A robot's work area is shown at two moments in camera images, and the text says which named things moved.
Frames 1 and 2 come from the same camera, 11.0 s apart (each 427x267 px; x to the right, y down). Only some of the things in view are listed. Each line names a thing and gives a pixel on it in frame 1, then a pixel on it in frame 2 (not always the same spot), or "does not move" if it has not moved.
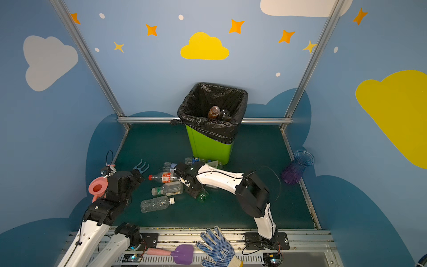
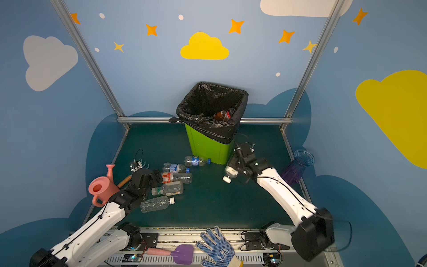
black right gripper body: x=186 y=179 -> x=242 y=153
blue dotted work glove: x=222 y=251 does not move
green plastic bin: x=206 y=147 does not move
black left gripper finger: x=137 y=175 -> x=158 y=176
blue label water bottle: x=167 y=167 does not move
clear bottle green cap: x=169 y=189 does not move
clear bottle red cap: x=166 y=177 does not move
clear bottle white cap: x=155 y=203 does not move
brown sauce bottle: x=214 y=112 -> x=219 y=115
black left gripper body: x=134 y=175 -> x=147 y=177
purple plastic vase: x=292 y=173 does not move
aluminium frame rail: x=170 y=119 does not move
